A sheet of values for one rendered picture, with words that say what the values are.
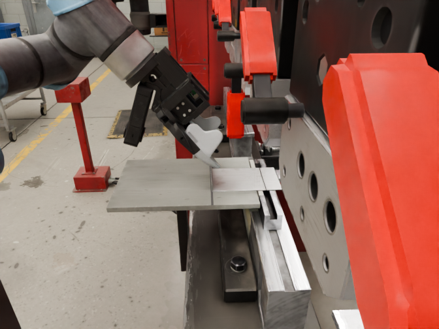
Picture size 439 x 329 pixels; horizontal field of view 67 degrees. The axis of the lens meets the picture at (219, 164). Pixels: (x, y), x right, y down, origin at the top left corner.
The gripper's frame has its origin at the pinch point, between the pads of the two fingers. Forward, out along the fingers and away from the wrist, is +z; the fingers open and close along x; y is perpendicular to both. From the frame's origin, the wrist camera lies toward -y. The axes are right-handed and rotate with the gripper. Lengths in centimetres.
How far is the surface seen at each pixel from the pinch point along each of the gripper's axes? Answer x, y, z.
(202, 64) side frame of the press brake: 86, -1, -1
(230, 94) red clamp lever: -15.7, 12.3, -11.2
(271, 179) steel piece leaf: -0.9, 5.8, 11.0
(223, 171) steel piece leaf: 2.9, -1.2, 5.1
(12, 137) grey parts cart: 250, -207, -45
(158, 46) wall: 715, -129, -1
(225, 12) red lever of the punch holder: 8.6, 17.9, -16.7
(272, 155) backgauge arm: 42, 3, 29
